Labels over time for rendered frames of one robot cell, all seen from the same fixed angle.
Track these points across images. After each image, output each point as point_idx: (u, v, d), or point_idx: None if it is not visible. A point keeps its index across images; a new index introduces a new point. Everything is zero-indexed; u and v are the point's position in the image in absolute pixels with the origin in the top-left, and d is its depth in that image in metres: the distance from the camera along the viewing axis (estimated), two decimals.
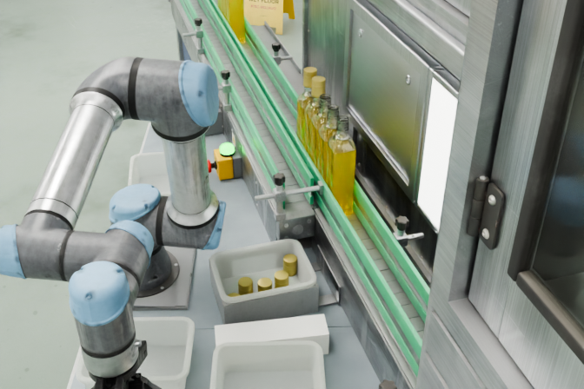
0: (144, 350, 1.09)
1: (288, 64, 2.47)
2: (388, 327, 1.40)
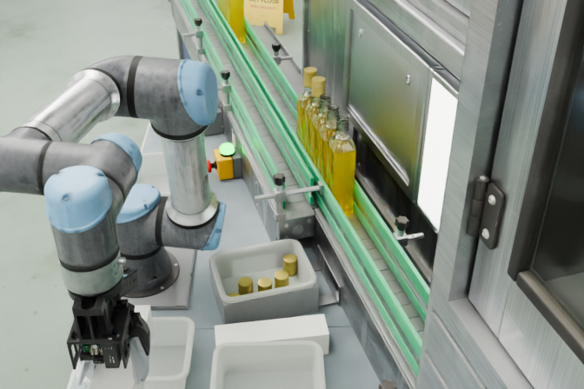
0: (134, 278, 1.01)
1: (288, 64, 2.47)
2: (388, 327, 1.40)
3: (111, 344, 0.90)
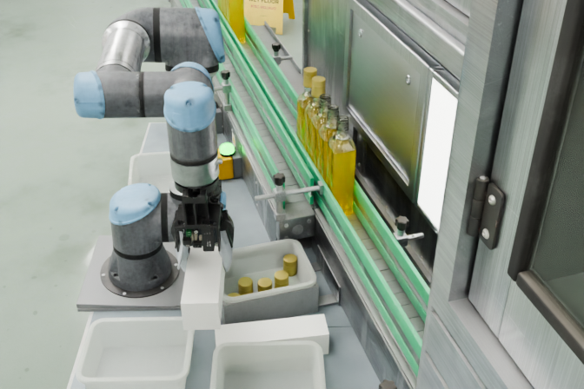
0: (220, 185, 1.22)
1: (288, 64, 2.47)
2: (388, 327, 1.40)
3: (209, 229, 1.11)
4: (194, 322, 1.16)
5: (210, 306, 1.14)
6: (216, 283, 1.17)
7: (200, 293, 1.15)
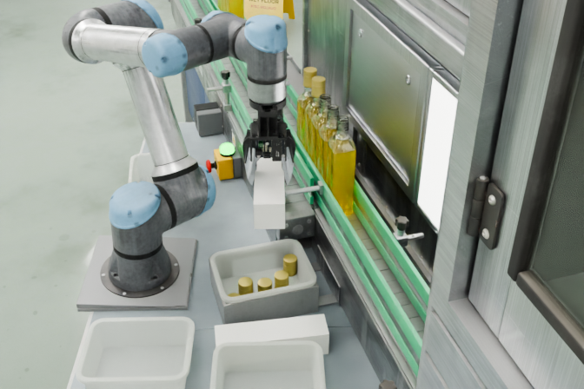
0: (282, 110, 1.44)
1: (288, 64, 2.47)
2: (388, 327, 1.40)
3: (279, 141, 1.33)
4: (263, 222, 1.37)
5: (278, 207, 1.35)
6: (282, 190, 1.39)
7: (268, 197, 1.37)
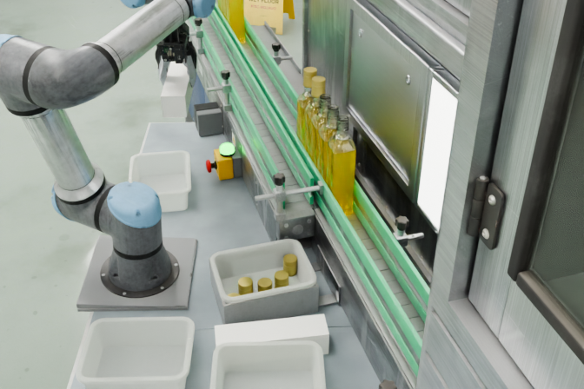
0: (188, 28, 1.85)
1: (288, 64, 2.47)
2: (388, 327, 1.40)
3: (179, 46, 1.73)
4: (169, 111, 1.78)
5: (180, 98, 1.76)
6: (184, 88, 1.79)
7: (173, 92, 1.77)
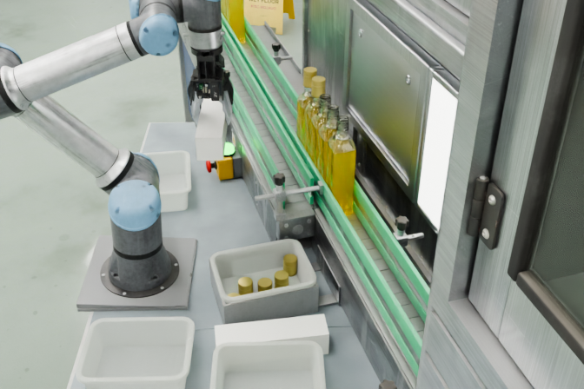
0: (223, 60, 1.67)
1: (288, 64, 2.47)
2: (388, 327, 1.40)
3: (216, 82, 1.56)
4: (204, 154, 1.60)
5: (216, 140, 1.58)
6: (221, 127, 1.62)
7: (209, 132, 1.60)
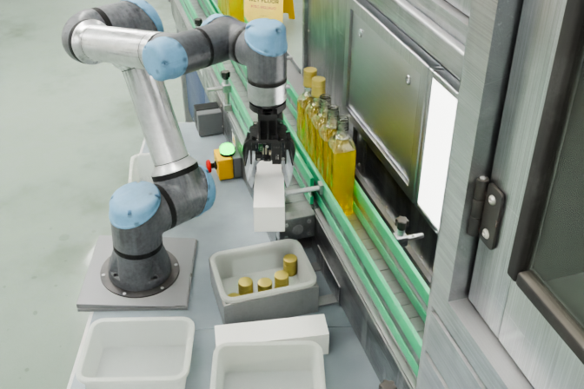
0: (282, 113, 1.45)
1: (288, 64, 2.47)
2: (388, 327, 1.40)
3: (279, 143, 1.34)
4: (263, 225, 1.38)
5: (278, 209, 1.36)
6: (282, 193, 1.39)
7: (268, 200, 1.38)
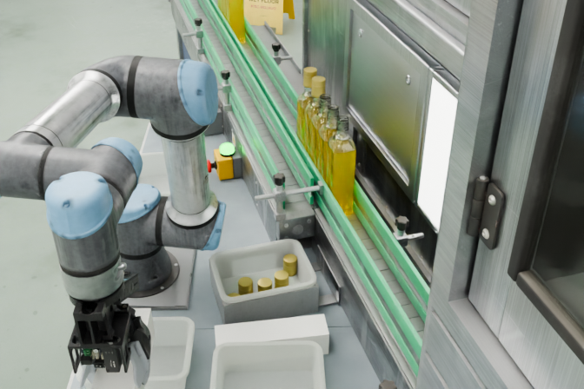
0: (135, 282, 1.01)
1: (288, 64, 2.47)
2: (388, 327, 1.40)
3: (112, 348, 0.90)
4: None
5: None
6: None
7: None
